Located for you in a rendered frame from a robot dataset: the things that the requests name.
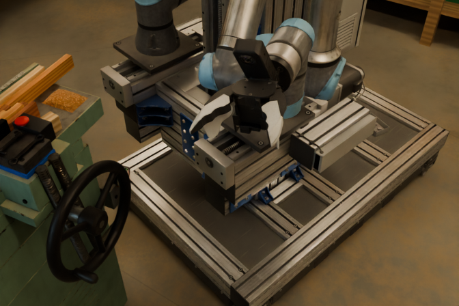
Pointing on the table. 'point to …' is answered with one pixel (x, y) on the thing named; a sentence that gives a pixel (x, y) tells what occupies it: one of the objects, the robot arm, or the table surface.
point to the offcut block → (53, 121)
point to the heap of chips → (65, 100)
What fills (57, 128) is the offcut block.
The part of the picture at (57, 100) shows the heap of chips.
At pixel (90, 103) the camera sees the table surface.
